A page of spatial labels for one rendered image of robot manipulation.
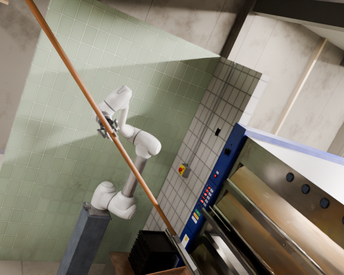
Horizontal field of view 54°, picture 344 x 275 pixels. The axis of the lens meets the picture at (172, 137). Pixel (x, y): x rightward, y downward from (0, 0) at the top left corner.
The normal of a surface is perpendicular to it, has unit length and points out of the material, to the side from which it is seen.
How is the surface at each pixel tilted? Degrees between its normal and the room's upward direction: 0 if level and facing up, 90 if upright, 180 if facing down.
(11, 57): 90
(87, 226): 90
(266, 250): 70
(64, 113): 90
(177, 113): 90
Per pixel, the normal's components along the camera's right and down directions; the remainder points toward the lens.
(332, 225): -0.84, -0.22
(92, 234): 0.41, 0.41
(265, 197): -0.65, -0.51
